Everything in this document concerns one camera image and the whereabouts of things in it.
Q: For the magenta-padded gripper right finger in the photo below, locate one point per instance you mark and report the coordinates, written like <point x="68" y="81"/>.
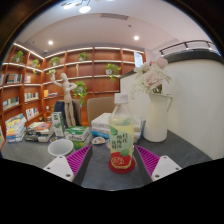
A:
<point x="163" y="166"/>

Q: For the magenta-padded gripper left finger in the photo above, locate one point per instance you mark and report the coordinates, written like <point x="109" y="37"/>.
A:
<point x="61" y="166"/>

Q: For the clear bottle with yellow drink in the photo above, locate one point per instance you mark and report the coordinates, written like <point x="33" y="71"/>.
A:
<point x="121" y="140"/>

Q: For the white mug with triangle pattern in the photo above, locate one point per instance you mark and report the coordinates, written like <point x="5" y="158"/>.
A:
<point x="60" y="146"/>

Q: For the small painted dish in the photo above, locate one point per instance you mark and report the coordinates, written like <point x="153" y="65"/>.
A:
<point x="98" y="140"/>
<point x="53" y="139"/>

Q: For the flat green white carton box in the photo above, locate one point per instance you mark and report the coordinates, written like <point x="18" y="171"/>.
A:
<point x="78" y="135"/>

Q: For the low stack of dark books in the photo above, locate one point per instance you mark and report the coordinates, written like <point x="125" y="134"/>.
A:
<point x="40" y="131"/>

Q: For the upright green white carton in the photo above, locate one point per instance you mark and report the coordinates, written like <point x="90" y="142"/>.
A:
<point x="58" y="125"/>

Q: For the white ceramic jug vase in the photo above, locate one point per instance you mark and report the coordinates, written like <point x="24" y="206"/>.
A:
<point x="156" y="120"/>

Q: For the dark backpack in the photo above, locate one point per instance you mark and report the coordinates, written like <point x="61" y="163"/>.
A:
<point x="59" y="107"/>

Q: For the beige chair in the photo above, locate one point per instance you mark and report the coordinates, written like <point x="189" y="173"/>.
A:
<point x="98" y="108"/>

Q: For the wooden artist mannequin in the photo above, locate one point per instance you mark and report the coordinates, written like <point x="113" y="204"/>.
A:
<point x="67" y="93"/>

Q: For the orange wooden shelf unit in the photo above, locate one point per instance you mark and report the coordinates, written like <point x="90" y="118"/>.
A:
<point x="100" y="71"/>

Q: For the round recessed ceiling light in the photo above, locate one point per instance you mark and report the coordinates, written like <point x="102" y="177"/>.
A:
<point x="136" y="38"/>
<point x="50" y="42"/>

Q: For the ceiling air vent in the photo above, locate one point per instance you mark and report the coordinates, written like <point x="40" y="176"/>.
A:
<point x="114" y="16"/>

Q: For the multi-bulb ceiling lamp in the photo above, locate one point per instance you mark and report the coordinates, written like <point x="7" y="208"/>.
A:
<point x="84" y="9"/>

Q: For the black ceiling track rail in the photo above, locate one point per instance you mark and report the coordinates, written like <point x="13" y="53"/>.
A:
<point x="186" y="43"/>

